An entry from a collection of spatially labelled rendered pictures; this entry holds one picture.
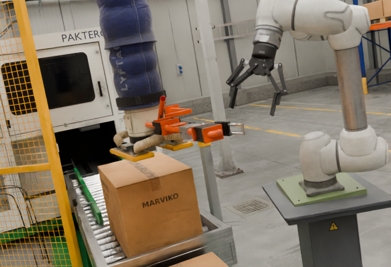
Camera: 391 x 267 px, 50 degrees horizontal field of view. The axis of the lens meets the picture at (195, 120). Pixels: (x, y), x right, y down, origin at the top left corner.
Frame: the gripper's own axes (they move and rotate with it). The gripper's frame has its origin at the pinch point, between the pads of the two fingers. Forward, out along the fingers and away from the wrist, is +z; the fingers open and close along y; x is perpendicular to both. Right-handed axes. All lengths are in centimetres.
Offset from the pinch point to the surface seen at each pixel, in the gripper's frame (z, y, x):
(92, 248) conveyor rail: 79, -89, 68
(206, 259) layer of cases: 65, -26, 69
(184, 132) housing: 11.7, -24.6, 8.2
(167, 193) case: 40, -53, 66
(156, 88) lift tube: -7, -54, 33
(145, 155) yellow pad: 23, -49, 28
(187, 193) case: 38, -45, 74
